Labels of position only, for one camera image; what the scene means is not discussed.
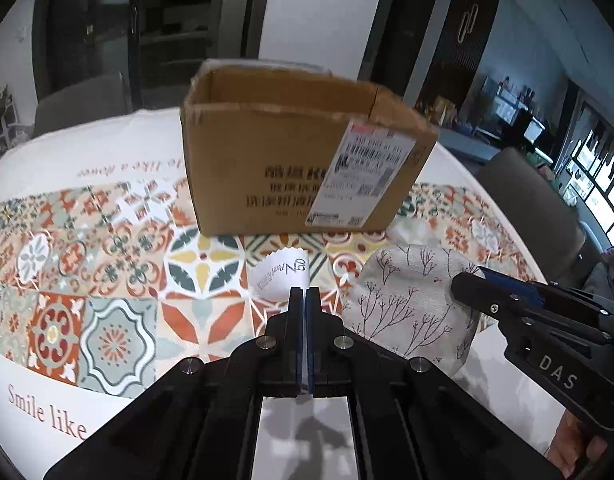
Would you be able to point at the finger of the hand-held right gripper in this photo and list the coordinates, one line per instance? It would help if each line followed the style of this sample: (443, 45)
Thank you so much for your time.
(517, 287)
(479, 295)

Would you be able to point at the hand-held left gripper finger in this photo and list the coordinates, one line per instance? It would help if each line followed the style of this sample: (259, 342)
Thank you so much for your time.
(299, 345)
(311, 345)

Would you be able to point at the white zigzag-edged cleaning cloth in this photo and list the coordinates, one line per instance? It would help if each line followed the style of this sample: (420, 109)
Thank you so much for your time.
(277, 275)

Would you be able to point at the grey branch-print cloth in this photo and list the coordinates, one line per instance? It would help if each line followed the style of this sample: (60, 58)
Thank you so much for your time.
(402, 300)

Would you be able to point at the brown cardboard box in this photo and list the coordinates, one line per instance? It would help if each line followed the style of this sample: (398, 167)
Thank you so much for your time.
(247, 160)

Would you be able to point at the person's right hand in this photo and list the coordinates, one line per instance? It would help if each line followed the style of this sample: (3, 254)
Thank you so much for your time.
(574, 442)

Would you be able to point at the brown-grey chair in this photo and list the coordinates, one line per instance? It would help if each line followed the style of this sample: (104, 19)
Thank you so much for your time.
(537, 195)

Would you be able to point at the computer monitor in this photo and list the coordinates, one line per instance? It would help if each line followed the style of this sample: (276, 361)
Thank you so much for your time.
(533, 131)

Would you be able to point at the patterned printed tablecloth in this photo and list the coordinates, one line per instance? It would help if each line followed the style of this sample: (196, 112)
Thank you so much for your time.
(87, 260)

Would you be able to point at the grey chair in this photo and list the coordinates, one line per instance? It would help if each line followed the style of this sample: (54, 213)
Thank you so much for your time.
(82, 105)

